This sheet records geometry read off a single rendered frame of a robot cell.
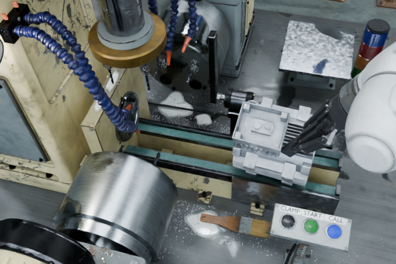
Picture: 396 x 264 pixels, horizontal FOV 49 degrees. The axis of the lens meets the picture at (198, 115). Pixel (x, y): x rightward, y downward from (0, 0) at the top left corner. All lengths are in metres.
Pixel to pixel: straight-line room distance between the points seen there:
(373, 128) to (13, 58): 0.71
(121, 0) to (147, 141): 0.59
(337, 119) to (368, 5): 2.60
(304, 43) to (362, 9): 1.84
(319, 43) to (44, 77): 0.97
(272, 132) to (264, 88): 0.53
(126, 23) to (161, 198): 0.39
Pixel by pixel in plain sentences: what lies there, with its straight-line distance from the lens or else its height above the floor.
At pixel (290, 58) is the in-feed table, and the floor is 0.92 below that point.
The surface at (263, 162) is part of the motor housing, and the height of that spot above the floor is 1.03.
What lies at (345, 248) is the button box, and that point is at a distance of 1.03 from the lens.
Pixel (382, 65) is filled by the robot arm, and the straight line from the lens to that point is 0.83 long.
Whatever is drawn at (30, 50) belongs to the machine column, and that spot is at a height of 1.33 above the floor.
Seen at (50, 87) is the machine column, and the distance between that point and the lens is 1.14.
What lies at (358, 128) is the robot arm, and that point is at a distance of 0.70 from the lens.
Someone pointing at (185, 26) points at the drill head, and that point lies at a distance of 1.30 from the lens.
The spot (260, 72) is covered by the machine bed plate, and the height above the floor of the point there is 0.80.
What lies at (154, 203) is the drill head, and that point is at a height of 1.11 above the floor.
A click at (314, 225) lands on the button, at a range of 1.02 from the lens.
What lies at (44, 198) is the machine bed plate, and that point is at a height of 0.80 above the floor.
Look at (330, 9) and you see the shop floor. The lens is 3.40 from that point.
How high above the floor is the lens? 1.97
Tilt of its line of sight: 50 degrees down
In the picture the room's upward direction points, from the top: 4 degrees counter-clockwise
